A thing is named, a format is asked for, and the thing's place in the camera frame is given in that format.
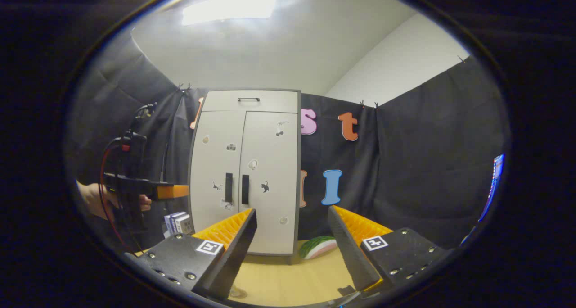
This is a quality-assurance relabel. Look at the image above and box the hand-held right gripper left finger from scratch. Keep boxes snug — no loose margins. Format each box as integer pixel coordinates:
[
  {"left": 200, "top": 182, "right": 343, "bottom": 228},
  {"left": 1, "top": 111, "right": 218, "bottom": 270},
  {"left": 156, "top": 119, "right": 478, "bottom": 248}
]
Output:
[{"left": 135, "top": 208, "right": 258, "bottom": 301}]

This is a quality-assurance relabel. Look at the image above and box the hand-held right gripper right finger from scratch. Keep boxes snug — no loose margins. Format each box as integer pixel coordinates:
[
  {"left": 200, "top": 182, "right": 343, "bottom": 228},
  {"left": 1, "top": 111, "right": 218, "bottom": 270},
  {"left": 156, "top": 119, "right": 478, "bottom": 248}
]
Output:
[{"left": 327, "top": 205, "right": 455, "bottom": 299}]

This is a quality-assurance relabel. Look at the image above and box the white cabinet door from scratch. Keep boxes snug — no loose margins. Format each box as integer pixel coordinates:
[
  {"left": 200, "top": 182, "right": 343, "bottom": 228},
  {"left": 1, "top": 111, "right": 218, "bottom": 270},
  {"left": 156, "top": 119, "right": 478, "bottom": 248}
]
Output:
[
  {"left": 238, "top": 112, "right": 298, "bottom": 254},
  {"left": 190, "top": 111, "right": 246, "bottom": 236}
]

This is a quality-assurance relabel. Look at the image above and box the white grey cabinet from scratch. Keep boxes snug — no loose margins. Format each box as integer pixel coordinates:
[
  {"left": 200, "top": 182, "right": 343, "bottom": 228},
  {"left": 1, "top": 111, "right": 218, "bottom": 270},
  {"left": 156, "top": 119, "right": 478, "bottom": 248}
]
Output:
[{"left": 188, "top": 89, "right": 301, "bottom": 257}]

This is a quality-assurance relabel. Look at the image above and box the white cabinet drawer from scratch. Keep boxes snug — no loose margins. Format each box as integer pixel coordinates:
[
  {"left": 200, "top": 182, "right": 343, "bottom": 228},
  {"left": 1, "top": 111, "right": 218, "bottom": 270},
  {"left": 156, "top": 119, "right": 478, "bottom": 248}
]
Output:
[{"left": 201, "top": 91, "right": 298, "bottom": 114}]

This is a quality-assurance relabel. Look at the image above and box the toy watermelon slice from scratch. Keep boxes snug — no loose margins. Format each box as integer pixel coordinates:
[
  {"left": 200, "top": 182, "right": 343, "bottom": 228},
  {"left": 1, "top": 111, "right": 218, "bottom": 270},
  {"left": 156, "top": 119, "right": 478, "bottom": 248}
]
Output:
[{"left": 299, "top": 236, "right": 338, "bottom": 260}]

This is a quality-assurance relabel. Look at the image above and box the black backdrop cloth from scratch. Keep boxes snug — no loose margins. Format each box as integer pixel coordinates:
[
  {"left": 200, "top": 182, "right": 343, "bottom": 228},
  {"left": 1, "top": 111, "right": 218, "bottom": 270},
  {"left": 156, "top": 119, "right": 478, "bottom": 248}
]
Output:
[{"left": 67, "top": 56, "right": 509, "bottom": 250}]

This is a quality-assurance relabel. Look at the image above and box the red cable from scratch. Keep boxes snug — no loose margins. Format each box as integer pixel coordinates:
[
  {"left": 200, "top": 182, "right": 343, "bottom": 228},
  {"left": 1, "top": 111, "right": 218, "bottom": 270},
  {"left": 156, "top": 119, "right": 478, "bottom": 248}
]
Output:
[{"left": 99, "top": 139, "right": 135, "bottom": 250}]

